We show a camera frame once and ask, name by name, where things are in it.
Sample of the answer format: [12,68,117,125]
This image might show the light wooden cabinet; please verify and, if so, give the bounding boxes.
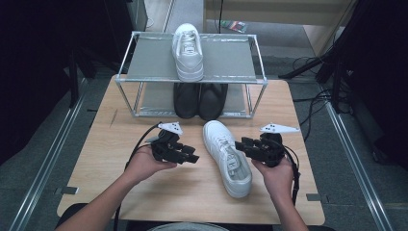
[202,0,358,58]

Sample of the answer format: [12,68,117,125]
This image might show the person's right hand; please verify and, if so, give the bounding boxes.
[250,156,295,200]

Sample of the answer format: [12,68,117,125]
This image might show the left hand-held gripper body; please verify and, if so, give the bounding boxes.
[149,121,185,165]

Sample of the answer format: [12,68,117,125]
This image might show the metal shoe rack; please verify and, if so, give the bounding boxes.
[115,30,269,118]

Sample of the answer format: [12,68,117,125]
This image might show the colourful packet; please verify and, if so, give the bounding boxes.
[220,19,248,34]

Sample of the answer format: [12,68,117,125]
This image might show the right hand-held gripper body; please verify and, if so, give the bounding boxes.
[255,122,301,168]

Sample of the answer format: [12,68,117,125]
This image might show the person's dark trouser leg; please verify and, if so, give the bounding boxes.
[54,202,89,231]
[304,224,336,231]

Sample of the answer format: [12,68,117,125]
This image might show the metal floor rail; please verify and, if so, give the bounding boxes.
[8,76,89,231]
[320,92,394,231]

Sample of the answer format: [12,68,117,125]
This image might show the hand-held gripper cable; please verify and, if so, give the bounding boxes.
[114,121,163,231]
[282,144,302,206]

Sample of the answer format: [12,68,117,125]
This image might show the black floor cables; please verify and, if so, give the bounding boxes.
[290,56,335,142]

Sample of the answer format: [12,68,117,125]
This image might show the person's left hand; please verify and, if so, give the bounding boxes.
[122,145,179,187]

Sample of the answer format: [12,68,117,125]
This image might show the person's grey clothing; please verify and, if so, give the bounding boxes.
[148,222,229,231]

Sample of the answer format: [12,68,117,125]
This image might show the black stand leg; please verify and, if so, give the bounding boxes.
[278,56,328,80]

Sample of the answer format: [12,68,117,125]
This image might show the right hand-held gripper cable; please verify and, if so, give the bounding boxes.
[282,144,302,206]

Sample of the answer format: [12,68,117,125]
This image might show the left hand-held gripper cable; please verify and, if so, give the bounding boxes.
[114,121,163,231]

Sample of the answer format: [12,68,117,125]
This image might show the black slipper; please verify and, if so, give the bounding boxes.
[198,82,229,121]
[173,82,202,119]

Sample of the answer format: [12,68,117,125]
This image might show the black hanging cable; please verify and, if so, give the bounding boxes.
[218,0,224,33]

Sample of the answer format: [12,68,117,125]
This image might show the black curtain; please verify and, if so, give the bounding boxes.
[0,0,136,165]
[320,0,408,171]

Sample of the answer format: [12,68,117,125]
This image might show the white sneaker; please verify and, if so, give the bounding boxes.
[171,22,205,83]
[202,119,253,199]

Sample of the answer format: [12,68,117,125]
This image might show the grey floor bracket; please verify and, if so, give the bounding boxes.
[53,186,80,195]
[306,192,330,204]

